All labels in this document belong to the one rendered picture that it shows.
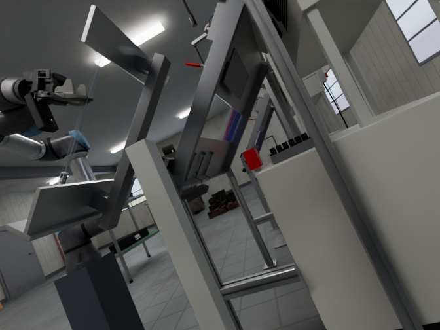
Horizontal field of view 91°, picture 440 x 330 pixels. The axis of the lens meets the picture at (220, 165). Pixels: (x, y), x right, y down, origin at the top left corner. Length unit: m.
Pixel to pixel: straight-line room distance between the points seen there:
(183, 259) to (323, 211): 0.43
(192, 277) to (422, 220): 0.62
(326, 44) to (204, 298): 0.76
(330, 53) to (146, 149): 0.58
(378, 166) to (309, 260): 0.34
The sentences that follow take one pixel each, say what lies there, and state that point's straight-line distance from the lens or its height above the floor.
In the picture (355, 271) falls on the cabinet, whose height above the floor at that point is 0.25.
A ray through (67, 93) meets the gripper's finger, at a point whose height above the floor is 1.03.
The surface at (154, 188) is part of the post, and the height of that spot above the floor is 0.70.
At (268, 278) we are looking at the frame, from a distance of 0.77.
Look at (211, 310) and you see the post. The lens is 0.62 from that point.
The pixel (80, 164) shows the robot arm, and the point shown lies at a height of 1.00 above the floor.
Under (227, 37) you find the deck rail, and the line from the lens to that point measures 0.81.
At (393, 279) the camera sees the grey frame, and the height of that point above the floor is 0.23.
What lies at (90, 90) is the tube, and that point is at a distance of 0.72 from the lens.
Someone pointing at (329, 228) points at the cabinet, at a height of 0.39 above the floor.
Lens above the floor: 0.65
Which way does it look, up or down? 4 degrees up
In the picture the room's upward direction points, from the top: 24 degrees counter-clockwise
